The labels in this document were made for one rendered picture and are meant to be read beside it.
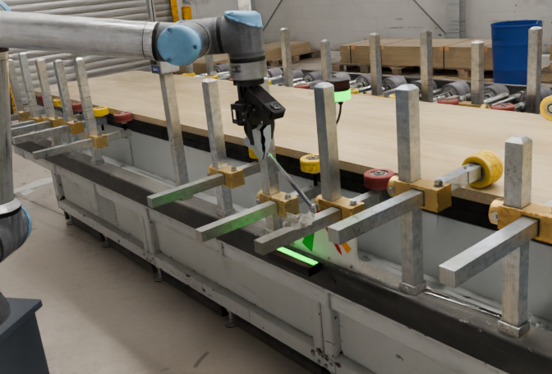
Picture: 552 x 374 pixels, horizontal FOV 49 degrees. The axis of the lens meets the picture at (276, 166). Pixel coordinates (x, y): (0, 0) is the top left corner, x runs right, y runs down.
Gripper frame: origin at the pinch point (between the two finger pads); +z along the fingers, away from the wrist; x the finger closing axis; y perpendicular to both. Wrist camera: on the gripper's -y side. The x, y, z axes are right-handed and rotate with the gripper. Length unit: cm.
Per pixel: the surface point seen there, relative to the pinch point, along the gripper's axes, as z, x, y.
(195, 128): 8, -26, 75
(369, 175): 7.1, -18.7, -19.6
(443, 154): 8, -45, -23
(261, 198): 16.0, -5.5, 10.3
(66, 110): 5, -7, 157
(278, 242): 13.3, 14.9, -21.7
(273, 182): 11.1, -8.1, 7.0
